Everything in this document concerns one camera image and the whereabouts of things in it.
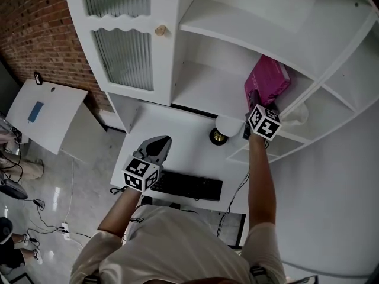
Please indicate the white side table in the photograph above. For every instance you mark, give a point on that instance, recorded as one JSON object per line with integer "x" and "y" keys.
{"x": 50, "y": 120}

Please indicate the white shelf unit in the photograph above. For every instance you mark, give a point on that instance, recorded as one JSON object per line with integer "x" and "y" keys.
{"x": 266, "y": 19}

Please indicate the pink book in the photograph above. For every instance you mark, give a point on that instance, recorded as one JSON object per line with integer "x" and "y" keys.
{"x": 266, "y": 80}

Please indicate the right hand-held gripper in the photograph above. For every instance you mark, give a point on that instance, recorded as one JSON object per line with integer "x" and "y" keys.
{"x": 264, "y": 122}

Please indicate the black keyboard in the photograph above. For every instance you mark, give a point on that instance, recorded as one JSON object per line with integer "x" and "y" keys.
{"x": 189, "y": 185}

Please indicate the person's right forearm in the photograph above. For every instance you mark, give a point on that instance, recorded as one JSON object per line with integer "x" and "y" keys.
{"x": 262, "y": 182}

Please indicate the small black device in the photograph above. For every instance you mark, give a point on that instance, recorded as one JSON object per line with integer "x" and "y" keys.
{"x": 38, "y": 78}

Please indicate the person's left forearm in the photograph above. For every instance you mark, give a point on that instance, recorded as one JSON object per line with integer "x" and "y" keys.
{"x": 121, "y": 210}

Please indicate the white power strip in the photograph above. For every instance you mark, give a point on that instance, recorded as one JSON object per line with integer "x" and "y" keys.
{"x": 65, "y": 231}

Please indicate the blue flat pad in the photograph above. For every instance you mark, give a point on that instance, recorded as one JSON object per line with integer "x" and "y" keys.
{"x": 35, "y": 112}

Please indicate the crumpled white bag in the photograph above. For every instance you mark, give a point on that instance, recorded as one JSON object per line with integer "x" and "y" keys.
{"x": 296, "y": 115}

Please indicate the beige cloth bundle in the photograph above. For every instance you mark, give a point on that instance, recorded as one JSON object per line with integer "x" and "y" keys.
{"x": 26, "y": 167}

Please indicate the gold door knob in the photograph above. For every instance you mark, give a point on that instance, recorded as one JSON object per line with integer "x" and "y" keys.
{"x": 160, "y": 30}

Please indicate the black chair seat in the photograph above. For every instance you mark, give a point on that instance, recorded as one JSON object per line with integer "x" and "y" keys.
{"x": 12, "y": 189}

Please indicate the white lamp with gold base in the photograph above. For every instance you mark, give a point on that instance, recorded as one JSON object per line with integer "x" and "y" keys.
{"x": 226, "y": 126}

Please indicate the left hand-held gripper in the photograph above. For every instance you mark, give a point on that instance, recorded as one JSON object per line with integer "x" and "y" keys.
{"x": 141, "y": 170}

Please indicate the person's white shirt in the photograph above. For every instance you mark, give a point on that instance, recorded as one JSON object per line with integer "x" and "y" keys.
{"x": 177, "y": 247}

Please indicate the white ribbed glass cabinet door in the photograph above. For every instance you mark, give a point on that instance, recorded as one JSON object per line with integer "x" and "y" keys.
{"x": 124, "y": 55}

